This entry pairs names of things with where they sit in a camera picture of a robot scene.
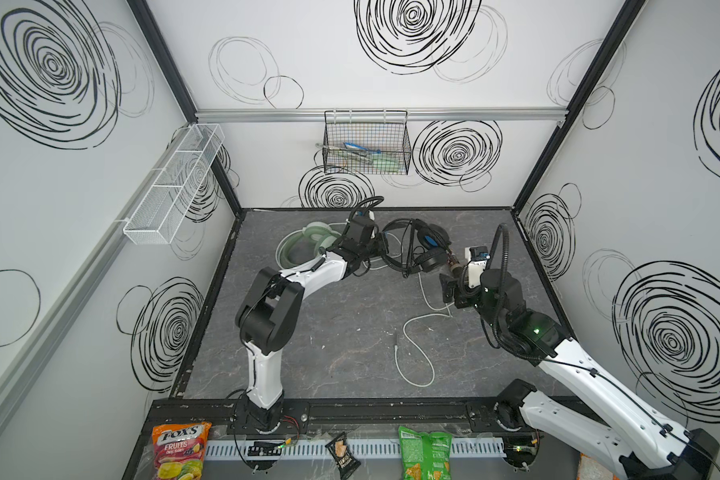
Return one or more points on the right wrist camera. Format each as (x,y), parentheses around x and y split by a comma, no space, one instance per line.
(477,258)

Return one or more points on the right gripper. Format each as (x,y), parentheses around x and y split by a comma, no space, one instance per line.
(448,285)

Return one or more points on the black mounting rail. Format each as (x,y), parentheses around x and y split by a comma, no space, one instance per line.
(476,414)

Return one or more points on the small brown bottle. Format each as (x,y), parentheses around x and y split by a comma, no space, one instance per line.
(454,265)

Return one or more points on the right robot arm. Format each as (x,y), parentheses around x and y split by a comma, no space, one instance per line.
(628,436)

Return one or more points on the black wire basket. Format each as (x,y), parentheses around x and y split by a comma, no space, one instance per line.
(371,142)

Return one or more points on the mint green headphones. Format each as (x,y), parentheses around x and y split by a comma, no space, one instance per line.
(318,235)

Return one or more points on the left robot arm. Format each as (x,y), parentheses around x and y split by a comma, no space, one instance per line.
(268,316)

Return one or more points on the white wire shelf basket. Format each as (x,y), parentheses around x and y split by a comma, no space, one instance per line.
(166,203)

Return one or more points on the orange snack bag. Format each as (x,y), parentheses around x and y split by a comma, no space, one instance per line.
(590,469)

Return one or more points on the small dark snack packet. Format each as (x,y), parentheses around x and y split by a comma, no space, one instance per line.
(346,463)

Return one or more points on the green chips bag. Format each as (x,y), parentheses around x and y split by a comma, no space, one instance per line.
(425,456)

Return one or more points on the Fox's fruits candy bag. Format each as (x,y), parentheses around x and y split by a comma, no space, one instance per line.
(180,450)

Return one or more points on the black blue headphones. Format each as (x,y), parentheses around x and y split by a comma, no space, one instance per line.
(423,246)

